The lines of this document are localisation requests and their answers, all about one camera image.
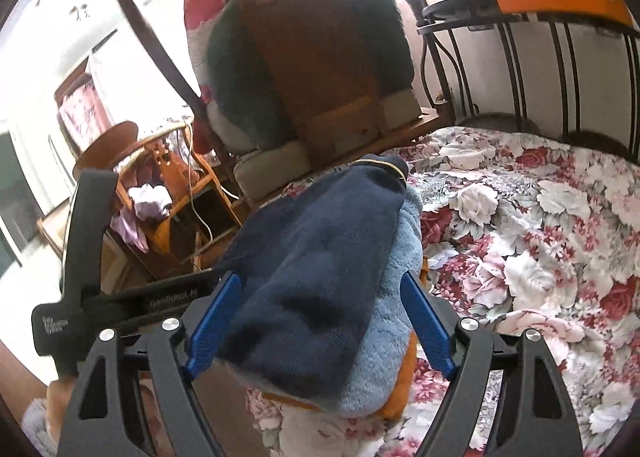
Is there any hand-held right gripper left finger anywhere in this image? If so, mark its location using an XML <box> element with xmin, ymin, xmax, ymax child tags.
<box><xmin>56</xmin><ymin>271</ymin><xmax>244</xmax><ymax>457</ymax></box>

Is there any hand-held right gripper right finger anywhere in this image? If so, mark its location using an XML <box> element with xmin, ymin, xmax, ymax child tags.
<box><xmin>400</xmin><ymin>271</ymin><xmax>583</xmax><ymax>457</ymax></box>

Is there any navy cardigan with yellow trim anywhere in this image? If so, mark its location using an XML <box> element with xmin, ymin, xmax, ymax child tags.
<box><xmin>215</xmin><ymin>154</ymin><xmax>411</xmax><ymax>388</ymax></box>

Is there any person's left forearm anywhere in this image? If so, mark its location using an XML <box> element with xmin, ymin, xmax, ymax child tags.
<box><xmin>20</xmin><ymin>379</ymin><xmax>76</xmax><ymax>457</ymax></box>

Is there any light blue fleece garment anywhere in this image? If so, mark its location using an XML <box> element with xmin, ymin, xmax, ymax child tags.
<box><xmin>235</xmin><ymin>184</ymin><xmax>426</xmax><ymax>420</ymax></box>

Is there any orange cloth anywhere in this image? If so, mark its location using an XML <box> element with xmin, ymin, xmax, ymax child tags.
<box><xmin>260</xmin><ymin>257</ymin><xmax>431</xmax><ymax>423</ymax></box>

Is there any purple cloth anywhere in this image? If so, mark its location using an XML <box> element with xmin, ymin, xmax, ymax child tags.
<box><xmin>110</xmin><ymin>182</ymin><xmax>173</xmax><ymax>253</ymax></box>

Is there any wooden side table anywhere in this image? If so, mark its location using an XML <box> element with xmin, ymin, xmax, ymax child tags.
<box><xmin>35</xmin><ymin>121</ymin><xmax>246</xmax><ymax>283</ymax></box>

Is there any floral curtain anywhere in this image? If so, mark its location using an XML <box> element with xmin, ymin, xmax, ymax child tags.
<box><xmin>57</xmin><ymin>82</ymin><xmax>113</xmax><ymax>152</ymax></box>

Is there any floral blanket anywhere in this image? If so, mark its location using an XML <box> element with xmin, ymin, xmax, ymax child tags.
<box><xmin>245</xmin><ymin>126</ymin><xmax>640</xmax><ymax>457</ymax></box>

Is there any beige seat cushion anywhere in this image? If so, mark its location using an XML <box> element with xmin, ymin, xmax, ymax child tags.
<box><xmin>234</xmin><ymin>87</ymin><xmax>422</xmax><ymax>204</ymax></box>

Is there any dark green cushion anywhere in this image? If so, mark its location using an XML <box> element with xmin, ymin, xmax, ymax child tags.
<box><xmin>205</xmin><ymin>0</ymin><xmax>416</xmax><ymax>155</ymax></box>

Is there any red floral cushion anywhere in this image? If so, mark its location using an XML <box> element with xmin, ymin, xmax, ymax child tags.
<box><xmin>182</xmin><ymin>0</ymin><xmax>231</xmax><ymax>108</ymax></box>

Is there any wooden chair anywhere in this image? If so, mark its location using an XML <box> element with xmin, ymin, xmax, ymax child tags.
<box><xmin>110</xmin><ymin>0</ymin><xmax>441</xmax><ymax>172</ymax></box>

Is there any black metal rack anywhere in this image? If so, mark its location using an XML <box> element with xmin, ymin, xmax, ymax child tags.
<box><xmin>415</xmin><ymin>0</ymin><xmax>640</xmax><ymax>162</ymax></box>

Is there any white charging cable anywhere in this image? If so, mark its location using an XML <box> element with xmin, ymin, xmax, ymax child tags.
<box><xmin>182</xmin><ymin>119</ymin><xmax>241</xmax><ymax>273</ymax></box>

